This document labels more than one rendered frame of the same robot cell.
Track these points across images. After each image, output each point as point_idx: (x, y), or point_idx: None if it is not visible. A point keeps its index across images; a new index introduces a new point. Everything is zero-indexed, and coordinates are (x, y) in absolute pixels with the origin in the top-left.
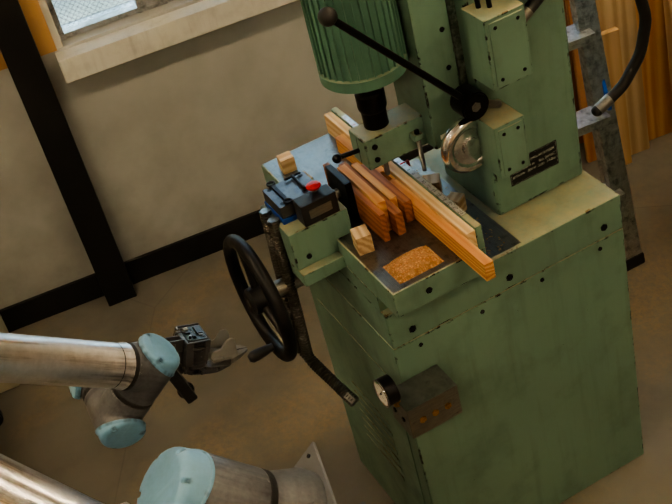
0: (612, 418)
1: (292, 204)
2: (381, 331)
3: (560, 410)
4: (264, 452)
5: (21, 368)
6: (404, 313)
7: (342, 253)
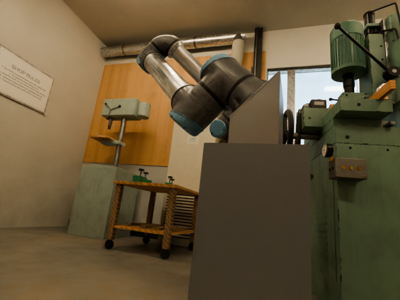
0: None
1: (309, 104)
2: (331, 140)
3: None
4: None
5: (200, 69)
6: (344, 109)
7: (323, 121)
